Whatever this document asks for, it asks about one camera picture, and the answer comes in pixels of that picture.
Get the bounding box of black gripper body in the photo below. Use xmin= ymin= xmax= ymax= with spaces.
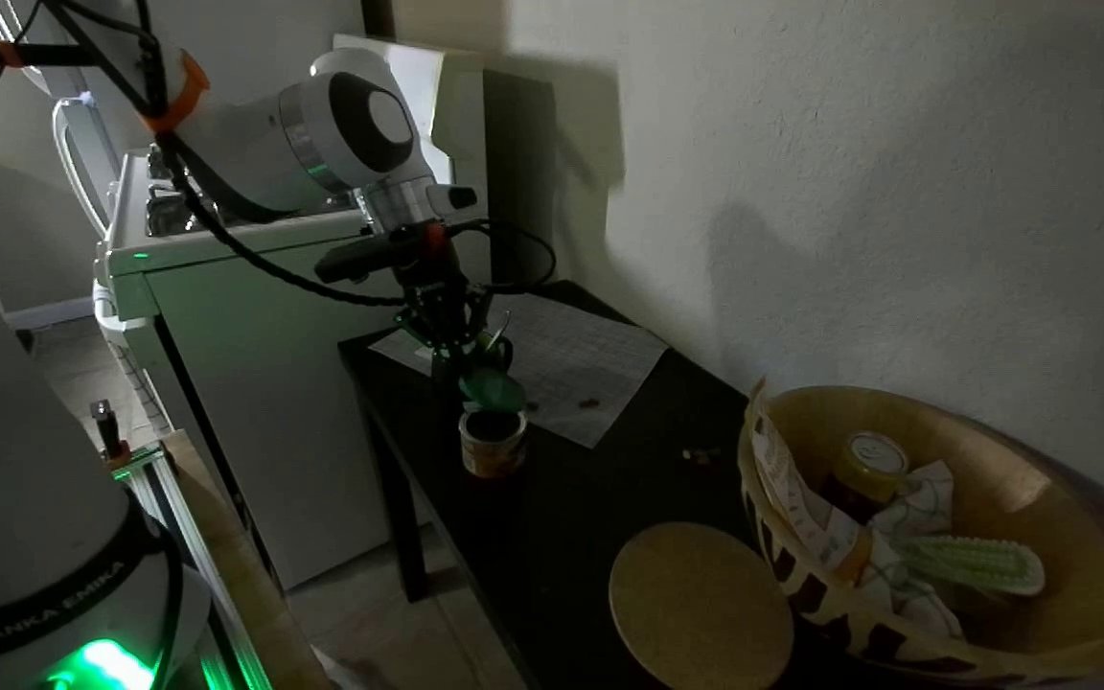
xmin=313 ymin=223 xmax=492 ymax=353

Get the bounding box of green plastic lid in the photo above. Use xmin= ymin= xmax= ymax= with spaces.
xmin=458 ymin=369 xmax=527 ymax=413

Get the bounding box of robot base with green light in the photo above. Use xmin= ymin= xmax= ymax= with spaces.
xmin=0 ymin=310 xmax=209 ymax=690

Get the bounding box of open tin can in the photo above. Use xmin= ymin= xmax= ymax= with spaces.
xmin=458 ymin=411 xmax=527 ymax=478

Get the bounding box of grey checked place mat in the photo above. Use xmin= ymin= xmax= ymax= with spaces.
xmin=373 ymin=286 xmax=669 ymax=451

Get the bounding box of white gas stove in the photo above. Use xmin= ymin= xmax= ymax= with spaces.
xmin=94 ymin=154 xmax=400 ymax=590

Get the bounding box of black side table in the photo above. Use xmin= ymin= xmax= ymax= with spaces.
xmin=337 ymin=278 xmax=863 ymax=690

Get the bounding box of white printed packet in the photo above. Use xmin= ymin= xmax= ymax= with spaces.
xmin=748 ymin=405 xmax=857 ymax=572

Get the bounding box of tape roll in bowl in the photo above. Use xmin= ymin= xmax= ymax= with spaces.
xmin=837 ymin=429 xmax=908 ymax=502

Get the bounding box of large wooden bowl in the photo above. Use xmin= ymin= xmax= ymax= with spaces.
xmin=736 ymin=387 xmax=1104 ymax=687

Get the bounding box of green striped packet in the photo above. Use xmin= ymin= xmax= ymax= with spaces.
xmin=899 ymin=535 xmax=1045 ymax=598

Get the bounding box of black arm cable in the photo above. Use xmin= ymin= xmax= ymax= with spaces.
xmin=47 ymin=0 xmax=563 ymax=310

